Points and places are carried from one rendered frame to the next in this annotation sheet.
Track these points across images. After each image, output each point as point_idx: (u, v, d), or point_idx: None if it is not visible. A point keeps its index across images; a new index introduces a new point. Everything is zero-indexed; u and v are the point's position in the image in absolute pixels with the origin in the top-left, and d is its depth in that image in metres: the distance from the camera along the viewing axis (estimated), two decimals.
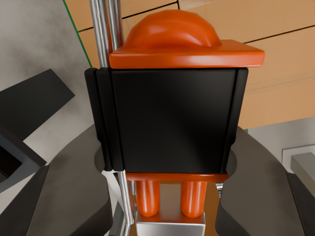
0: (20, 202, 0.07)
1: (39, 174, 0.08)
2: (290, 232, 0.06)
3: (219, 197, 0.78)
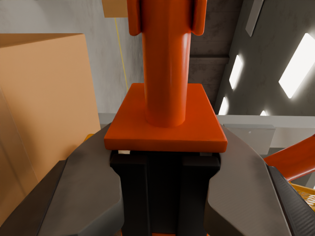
0: (38, 193, 0.07)
1: (56, 168, 0.09)
2: (274, 224, 0.06)
3: None
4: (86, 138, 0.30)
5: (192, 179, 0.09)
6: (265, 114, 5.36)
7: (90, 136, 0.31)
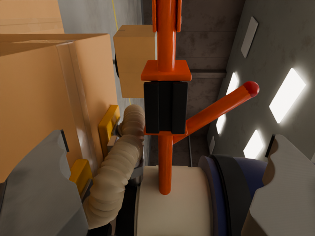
0: None
1: None
2: None
3: (42, 33, 0.43)
4: (109, 107, 0.43)
5: (177, 90, 0.22)
6: (258, 133, 5.83)
7: (113, 106, 0.43)
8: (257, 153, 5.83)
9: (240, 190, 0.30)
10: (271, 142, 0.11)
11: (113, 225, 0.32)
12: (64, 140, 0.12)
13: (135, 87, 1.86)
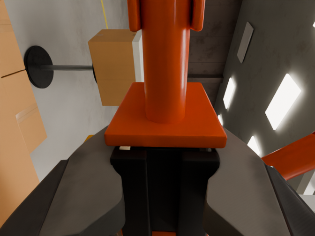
0: (39, 193, 0.07)
1: (58, 167, 0.09)
2: (273, 223, 0.06)
3: None
4: (86, 139, 0.30)
5: (192, 174, 0.09)
6: (254, 140, 5.70)
7: (90, 136, 0.31)
8: None
9: None
10: None
11: None
12: None
13: (115, 95, 1.75)
